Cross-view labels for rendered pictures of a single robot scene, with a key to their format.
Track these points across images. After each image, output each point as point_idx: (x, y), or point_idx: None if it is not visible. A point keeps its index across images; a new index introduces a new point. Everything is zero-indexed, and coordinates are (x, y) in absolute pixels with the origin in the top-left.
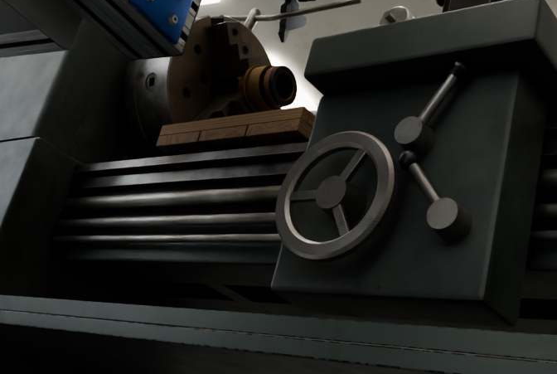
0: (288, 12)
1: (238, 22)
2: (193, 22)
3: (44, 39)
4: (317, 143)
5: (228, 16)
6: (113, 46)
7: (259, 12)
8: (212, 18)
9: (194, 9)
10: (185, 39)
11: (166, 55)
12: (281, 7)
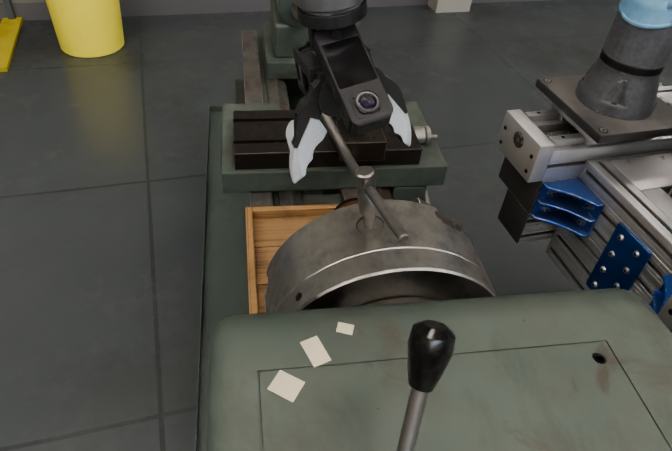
0: (342, 138)
1: (419, 199)
2: (503, 202)
3: (560, 259)
4: (429, 201)
5: (392, 213)
6: (529, 241)
7: (362, 167)
8: (447, 219)
9: (507, 196)
10: (501, 211)
11: (503, 224)
12: (325, 133)
